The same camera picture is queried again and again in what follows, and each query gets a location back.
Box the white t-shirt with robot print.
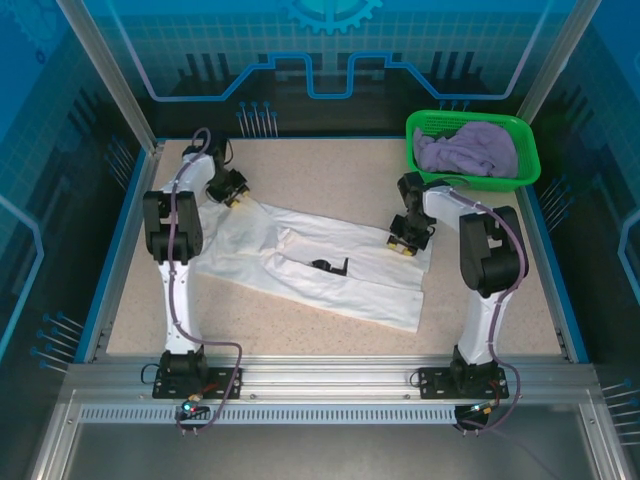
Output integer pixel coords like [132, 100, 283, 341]
[192, 197, 434, 335]

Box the green plastic basket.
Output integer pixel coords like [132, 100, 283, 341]
[404, 108, 543, 194]

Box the purple t-shirt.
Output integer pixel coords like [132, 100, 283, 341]
[412, 121, 520, 180]

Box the small connector board with LED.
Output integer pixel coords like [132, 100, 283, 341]
[174, 394, 210, 421]
[457, 399, 502, 420]

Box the grey metal tray panel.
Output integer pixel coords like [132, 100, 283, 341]
[29, 389, 626, 480]

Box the aluminium side rail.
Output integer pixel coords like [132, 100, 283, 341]
[82, 143, 167, 365]
[519, 187, 592, 365]

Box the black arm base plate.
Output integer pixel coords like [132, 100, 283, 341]
[417, 367, 510, 401]
[152, 365, 245, 401]

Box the aluminium front frame rail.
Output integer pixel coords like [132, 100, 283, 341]
[64, 354, 599, 407]

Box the aluminium frame post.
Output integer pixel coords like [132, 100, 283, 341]
[53, 0, 167, 155]
[516, 0, 605, 127]

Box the grey slotted cable duct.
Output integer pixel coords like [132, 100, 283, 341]
[78, 405, 460, 426]

